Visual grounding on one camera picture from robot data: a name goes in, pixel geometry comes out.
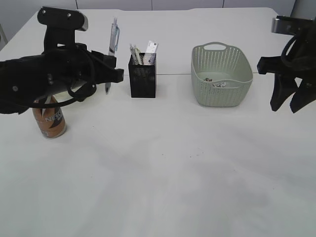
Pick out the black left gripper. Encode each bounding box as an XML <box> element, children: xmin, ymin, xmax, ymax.
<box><xmin>0</xmin><ymin>43</ymin><xmax>124</xmax><ymax>109</ymax></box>

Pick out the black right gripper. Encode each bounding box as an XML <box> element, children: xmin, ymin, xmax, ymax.
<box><xmin>257</xmin><ymin>27</ymin><xmax>316</xmax><ymax>113</ymax></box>

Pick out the brown coffee drink bottle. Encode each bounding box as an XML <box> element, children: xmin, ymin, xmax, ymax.
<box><xmin>32</xmin><ymin>107</ymin><xmax>67</xmax><ymax>138</ymax></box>

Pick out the large paper piece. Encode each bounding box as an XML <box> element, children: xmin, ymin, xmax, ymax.
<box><xmin>213</xmin><ymin>81</ymin><xmax>226</xmax><ymax>88</ymax></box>

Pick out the blue grip white pen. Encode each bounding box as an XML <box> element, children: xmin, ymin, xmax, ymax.
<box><xmin>105</xmin><ymin>16</ymin><xmax>121</xmax><ymax>95</ymax></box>

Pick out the grey grip white pen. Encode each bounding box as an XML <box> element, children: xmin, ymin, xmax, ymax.
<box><xmin>129</xmin><ymin>43</ymin><xmax>138</xmax><ymax>65</ymax></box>

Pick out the beige grip white pen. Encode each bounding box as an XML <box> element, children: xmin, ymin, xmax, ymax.
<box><xmin>133</xmin><ymin>45</ymin><xmax>143</xmax><ymax>65</ymax></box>

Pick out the clear plastic ruler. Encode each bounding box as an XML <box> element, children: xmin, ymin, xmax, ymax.
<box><xmin>143</xmin><ymin>40</ymin><xmax>158</xmax><ymax>65</ymax></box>

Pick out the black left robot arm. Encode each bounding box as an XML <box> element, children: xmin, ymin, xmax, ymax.
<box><xmin>0</xmin><ymin>44</ymin><xmax>124</xmax><ymax>114</ymax></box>

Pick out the grey-green plastic basket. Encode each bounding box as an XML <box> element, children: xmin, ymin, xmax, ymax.
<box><xmin>191</xmin><ymin>42</ymin><xmax>253</xmax><ymax>107</ymax></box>

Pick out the black mesh pen holder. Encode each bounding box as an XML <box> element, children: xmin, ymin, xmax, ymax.
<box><xmin>128</xmin><ymin>53</ymin><xmax>157</xmax><ymax>98</ymax></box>

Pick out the pale green wavy glass bowl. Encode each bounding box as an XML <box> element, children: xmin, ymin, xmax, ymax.
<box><xmin>54</xmin><ymin>91</ymin><xmax>72</xmax><ymax>103</ymax></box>

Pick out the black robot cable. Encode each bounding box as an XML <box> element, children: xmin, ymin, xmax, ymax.
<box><xmin>280</xmin><ymin>34</ymin><xmax>304</xmax><ymax>67</ymax></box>

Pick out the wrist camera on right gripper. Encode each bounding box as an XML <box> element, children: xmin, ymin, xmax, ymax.
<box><xmin>271</xmin><ymin>16</ymin><xmax>313</xmax><ymax>35</ymax></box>

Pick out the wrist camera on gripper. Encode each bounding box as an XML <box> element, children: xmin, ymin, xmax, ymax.
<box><xmin>37</xmin><ymin>6</ymin><xmax>88</xmax><ymax>52</ymax></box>
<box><xmin>271</xmin><ymin>16</ymin><xmax>313</xmax><ymax>35</ymax></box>

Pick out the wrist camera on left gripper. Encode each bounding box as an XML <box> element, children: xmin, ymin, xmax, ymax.
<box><xmin>37</xmin><ymin>6</ymin><xmax>88</xmax><ymax>52</ymax></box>

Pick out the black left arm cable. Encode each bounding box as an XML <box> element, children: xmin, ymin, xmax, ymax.
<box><xmin>32</xmin><ymin>48</ymin><xmax>99</xmax><ymax>109</ymax></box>

